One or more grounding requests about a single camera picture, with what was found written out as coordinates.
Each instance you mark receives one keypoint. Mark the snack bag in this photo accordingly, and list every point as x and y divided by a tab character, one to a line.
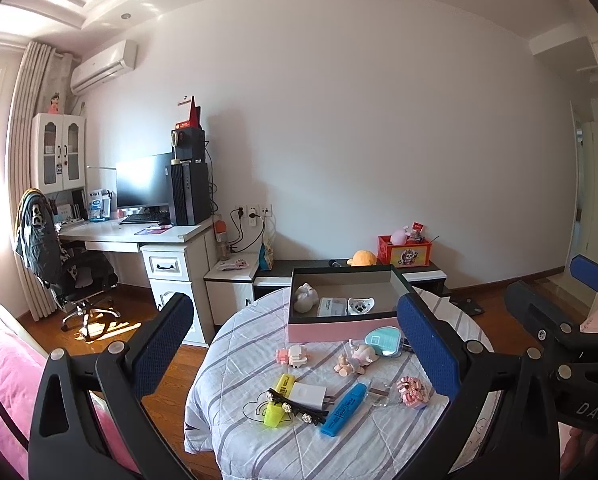
266	256

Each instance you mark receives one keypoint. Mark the white desk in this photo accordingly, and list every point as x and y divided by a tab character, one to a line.
175	260

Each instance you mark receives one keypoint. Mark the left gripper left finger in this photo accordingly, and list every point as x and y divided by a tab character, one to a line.
66	439

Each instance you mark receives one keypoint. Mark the white rabbit figurine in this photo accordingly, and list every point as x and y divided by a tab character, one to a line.
305	298

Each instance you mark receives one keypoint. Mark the white paw print dish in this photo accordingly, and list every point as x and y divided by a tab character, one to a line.
360	306

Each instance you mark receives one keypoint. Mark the pink pig doll figurine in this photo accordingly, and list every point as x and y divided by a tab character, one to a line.
355	360

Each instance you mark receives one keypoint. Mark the wall power sockets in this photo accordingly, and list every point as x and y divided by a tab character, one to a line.
253	214

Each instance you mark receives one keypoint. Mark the clear glass perfume bottle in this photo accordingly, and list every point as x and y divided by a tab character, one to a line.
381	394

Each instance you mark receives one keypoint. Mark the white air conditioner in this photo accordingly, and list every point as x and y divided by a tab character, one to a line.
108	64

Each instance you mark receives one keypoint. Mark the pink and green box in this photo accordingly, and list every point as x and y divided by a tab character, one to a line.
383	283

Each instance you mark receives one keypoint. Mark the black hair clip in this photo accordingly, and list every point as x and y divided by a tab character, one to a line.
307	415

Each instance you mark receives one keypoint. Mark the black keyboard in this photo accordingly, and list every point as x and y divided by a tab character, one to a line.
159	218

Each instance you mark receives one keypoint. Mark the black white tv cabinet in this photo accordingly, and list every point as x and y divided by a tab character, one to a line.
235	283

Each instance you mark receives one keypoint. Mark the blue highlighter marker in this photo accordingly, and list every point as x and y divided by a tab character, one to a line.
344	410

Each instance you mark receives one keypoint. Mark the beige curtain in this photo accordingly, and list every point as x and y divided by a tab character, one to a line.
32	74

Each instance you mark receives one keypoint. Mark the clear tissue pack box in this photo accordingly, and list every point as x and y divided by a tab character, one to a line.
331	306

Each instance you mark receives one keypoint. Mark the orange cap bottle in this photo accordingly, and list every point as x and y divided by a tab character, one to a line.
220	231

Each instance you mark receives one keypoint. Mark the black computer monitor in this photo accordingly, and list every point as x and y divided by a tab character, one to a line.
143	182

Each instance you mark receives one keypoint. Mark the red storage box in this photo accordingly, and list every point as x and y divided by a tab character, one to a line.
410	255

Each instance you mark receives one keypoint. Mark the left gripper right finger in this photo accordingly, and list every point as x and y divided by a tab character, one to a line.
522	444

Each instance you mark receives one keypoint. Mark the yellow highlighter marker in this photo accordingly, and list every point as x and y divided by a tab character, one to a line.
275	412

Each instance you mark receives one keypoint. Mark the striped white quilt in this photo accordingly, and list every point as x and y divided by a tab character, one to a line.
227	412

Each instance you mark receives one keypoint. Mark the doll on cabinet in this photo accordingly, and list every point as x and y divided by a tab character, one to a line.
54	106

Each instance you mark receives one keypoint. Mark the black speaker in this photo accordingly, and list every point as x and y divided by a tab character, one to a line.
189	144

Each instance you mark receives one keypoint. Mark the red paper bag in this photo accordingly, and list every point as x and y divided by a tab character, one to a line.
188	113

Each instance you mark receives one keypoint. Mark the pink plush toy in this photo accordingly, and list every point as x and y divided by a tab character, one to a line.
400	237

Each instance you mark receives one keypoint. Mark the black computer tower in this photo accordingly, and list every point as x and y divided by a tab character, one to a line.
189	202

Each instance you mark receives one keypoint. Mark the black office chair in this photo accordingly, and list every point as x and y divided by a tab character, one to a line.
75	277

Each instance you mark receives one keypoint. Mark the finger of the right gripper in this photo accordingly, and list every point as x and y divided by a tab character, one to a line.
585	271
553	328

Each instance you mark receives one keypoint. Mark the pink bedding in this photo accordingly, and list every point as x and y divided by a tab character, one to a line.
22	363

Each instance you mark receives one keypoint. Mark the small pink white block toy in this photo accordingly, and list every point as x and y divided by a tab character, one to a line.
293	356

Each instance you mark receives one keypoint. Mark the white glass door cabinet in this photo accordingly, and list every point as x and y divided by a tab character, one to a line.
58	157

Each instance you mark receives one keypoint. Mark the black floor scale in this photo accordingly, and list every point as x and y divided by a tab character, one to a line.
468	305

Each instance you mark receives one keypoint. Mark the teal brush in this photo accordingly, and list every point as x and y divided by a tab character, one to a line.
386	341

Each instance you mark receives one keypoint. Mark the orange octopus plush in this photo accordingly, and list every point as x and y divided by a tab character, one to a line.
362	258

